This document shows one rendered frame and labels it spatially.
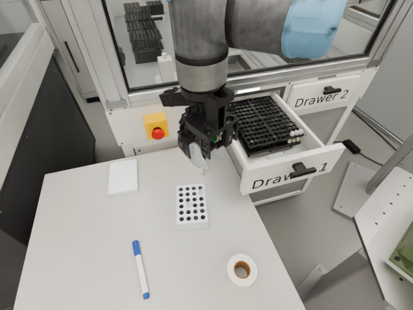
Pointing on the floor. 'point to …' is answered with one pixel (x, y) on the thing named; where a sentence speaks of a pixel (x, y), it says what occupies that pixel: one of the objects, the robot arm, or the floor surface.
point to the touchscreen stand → (369, 180)
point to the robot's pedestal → (358, 269)
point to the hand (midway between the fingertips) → (200, 159)
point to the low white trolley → (148, 242)
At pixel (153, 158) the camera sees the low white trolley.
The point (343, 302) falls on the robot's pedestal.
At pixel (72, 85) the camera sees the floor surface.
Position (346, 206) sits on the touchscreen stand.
